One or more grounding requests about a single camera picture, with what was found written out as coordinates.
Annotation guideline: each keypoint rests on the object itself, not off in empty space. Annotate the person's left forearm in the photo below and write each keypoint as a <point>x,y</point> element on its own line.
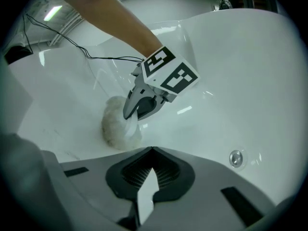
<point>115,18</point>

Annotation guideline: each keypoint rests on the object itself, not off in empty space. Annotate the chrome bathtub drain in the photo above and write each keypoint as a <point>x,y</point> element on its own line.
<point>236,158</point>

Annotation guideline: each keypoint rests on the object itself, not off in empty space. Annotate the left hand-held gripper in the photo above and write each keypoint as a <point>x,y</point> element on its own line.
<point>168,73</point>

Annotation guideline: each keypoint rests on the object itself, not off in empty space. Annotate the ceiling strip light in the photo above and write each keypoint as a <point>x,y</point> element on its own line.
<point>53,13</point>

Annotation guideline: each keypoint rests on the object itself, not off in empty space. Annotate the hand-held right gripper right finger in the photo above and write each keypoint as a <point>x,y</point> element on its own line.
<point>204,196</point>

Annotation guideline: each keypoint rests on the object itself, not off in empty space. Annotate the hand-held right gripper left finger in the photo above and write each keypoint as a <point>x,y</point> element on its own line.
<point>96,184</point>

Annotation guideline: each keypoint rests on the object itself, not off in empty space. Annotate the white bathtub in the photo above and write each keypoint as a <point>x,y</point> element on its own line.
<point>228,80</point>

